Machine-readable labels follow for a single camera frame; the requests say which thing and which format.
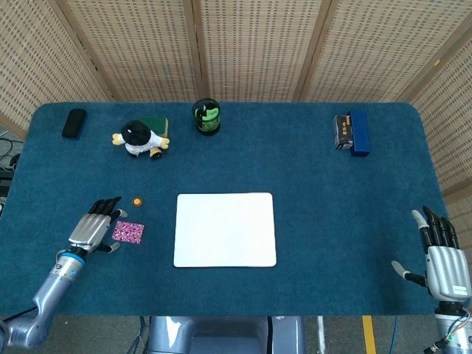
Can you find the white whiteboard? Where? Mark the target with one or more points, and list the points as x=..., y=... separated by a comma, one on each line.
x=225, y=229

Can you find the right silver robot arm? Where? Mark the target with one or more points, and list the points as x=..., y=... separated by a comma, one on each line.
x=450, y=328

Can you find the green cloth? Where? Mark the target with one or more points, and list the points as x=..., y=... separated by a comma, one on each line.
x=208, y=118

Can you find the blue table mat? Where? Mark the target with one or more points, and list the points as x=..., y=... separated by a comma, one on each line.
x=236, y=258

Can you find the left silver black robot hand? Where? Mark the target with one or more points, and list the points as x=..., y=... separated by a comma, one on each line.
x=89, y=227

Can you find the black mesh pen holder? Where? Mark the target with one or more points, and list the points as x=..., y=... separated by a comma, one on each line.
x=206, y=117

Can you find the green yellow sponge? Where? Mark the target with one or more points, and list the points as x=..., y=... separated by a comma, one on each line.
x=159, y=123

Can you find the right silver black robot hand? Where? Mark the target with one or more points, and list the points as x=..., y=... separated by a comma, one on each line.
x=445, y=265

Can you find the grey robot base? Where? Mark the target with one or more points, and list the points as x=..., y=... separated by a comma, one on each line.
x=225, y=335

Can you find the small orange disc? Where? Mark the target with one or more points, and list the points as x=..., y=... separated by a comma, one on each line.
x=137, y=201

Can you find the pink patterned card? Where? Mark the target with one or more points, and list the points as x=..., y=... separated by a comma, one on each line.
x=128, y=232

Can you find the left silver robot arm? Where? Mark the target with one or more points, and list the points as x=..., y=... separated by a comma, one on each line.
x=44, y=298

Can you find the dark blue box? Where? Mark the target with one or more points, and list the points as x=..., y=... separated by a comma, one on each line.
x=359, y=133

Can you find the woven folding screen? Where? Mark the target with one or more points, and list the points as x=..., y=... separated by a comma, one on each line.
x=236, y=48

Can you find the dark object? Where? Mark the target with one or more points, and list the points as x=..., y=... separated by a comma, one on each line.
x=74, y=123

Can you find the black penguin plush toy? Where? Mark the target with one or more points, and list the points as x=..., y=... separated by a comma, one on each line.
x=140, y=139

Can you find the black printed box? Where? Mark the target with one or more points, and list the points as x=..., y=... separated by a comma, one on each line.
x=343, y=131

